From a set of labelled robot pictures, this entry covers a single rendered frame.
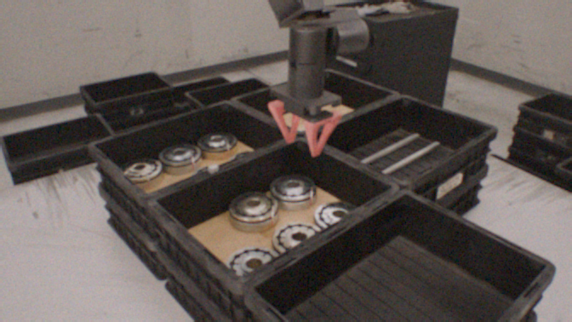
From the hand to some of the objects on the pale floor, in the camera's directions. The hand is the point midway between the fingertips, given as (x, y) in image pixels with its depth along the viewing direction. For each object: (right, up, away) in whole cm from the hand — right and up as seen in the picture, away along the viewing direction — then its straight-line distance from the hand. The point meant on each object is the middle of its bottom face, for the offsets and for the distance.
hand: (302, 144), depth 78 cm
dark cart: (+52, +2, +218) cm, 224 cm away
